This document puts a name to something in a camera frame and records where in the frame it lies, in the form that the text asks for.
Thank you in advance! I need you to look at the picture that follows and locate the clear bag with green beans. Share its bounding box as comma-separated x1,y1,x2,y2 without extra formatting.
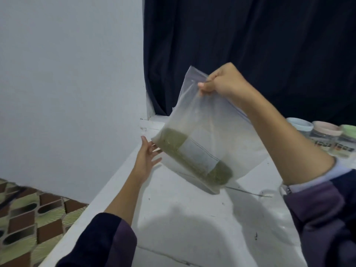
151,65,271,195

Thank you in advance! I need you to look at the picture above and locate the person's left hand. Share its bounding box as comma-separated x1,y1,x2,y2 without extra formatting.
131,135,163,184

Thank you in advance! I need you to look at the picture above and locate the transparent jar green lid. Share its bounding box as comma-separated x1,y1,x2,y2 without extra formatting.
333,124,356,159

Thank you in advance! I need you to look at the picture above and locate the person's right hand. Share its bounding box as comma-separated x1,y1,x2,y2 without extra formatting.
197,63,262,115

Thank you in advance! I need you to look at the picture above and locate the pile of green beans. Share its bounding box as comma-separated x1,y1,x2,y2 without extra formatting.
154,127,233,187

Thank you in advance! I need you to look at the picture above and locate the transparent jar pink lid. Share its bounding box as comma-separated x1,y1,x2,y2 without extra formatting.
309,121,344,151

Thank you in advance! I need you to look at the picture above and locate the dark navy curtain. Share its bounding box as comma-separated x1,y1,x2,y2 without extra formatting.
144,0,356,127

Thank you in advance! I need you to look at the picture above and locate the person's right forearm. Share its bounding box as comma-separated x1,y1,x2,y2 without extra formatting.
245,94,356,267

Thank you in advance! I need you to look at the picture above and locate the transparent jar blue lid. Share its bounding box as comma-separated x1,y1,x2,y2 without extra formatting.
286,117,314,138

